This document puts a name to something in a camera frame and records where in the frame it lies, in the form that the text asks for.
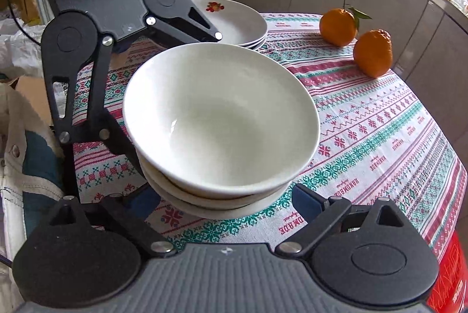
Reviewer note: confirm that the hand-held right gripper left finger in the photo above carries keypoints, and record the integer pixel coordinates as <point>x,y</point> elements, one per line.
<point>144,205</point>

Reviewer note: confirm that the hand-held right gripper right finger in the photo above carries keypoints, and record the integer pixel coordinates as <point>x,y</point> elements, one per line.
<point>305,201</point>

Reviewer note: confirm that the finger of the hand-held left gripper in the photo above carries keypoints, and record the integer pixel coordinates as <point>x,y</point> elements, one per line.
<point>87,136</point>
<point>204,31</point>

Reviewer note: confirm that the white fruit print plate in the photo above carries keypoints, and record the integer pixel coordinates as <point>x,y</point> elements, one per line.
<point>261,37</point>
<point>237,20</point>
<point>257,44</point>

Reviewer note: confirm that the white pink floral bowl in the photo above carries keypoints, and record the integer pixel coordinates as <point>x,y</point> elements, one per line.
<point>219,213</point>
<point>226,202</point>
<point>226,115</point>

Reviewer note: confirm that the white and teal jacket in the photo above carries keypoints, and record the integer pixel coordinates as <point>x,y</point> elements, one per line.
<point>33,159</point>

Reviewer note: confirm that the patterned red green tablecloth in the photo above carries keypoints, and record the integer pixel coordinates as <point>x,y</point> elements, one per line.
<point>365,137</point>

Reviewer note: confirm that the white plastic bag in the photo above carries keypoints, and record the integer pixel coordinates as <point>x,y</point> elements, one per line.
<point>18,53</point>

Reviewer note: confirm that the orange with leafy stem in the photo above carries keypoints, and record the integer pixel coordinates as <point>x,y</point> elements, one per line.
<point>338,28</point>

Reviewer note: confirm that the bumpy orange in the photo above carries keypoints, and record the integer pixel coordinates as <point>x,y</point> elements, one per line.
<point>373,53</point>

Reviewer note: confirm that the red plastic stool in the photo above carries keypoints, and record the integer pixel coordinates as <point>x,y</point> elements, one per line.
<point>451,276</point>

